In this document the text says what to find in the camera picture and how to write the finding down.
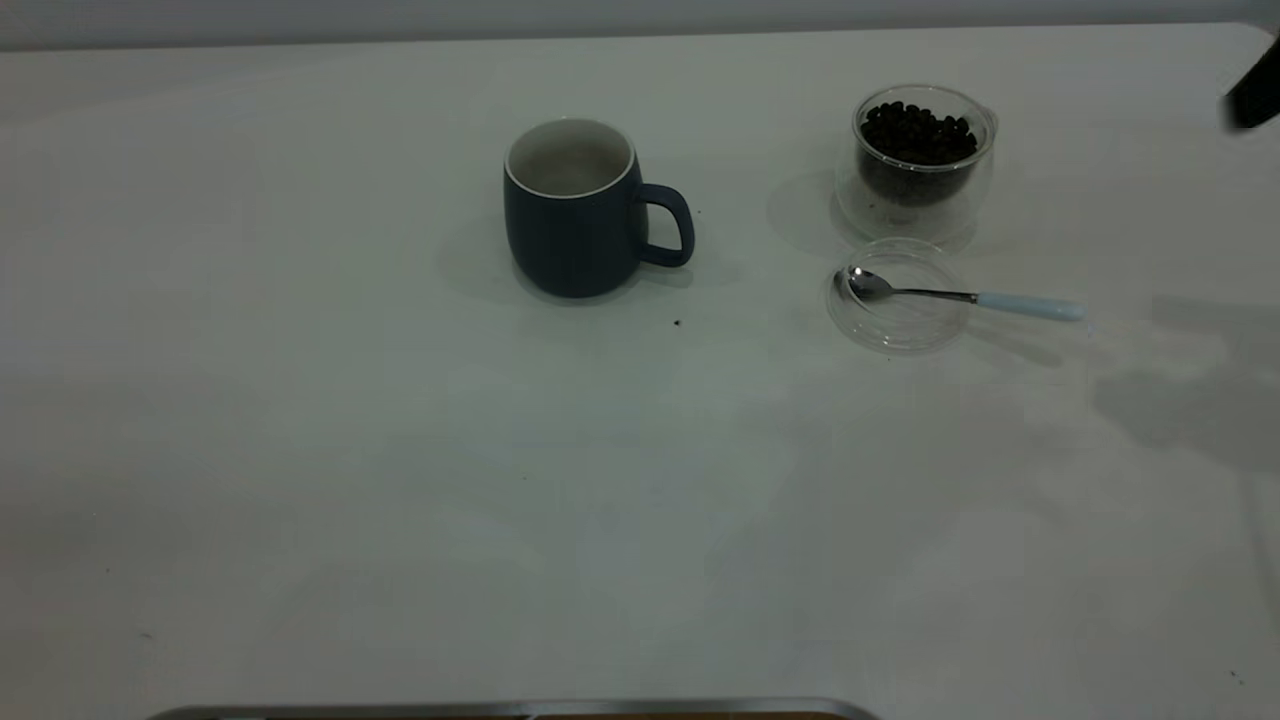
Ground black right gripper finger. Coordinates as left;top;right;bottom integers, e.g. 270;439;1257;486
1224;35;1280;132

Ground metal spoon with pale-blue handle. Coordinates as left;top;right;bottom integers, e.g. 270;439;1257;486
847;265;1087;323

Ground grey-blue mug with white interior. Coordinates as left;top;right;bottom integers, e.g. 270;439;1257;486
503;118;696;299

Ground dark coffee beans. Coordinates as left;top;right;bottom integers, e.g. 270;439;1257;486
860;100;979;206

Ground clear round glass dish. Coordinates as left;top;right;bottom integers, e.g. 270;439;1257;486
826;238;972;355

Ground clear glass cup with handle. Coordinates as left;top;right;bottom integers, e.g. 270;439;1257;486
835;84;999;247

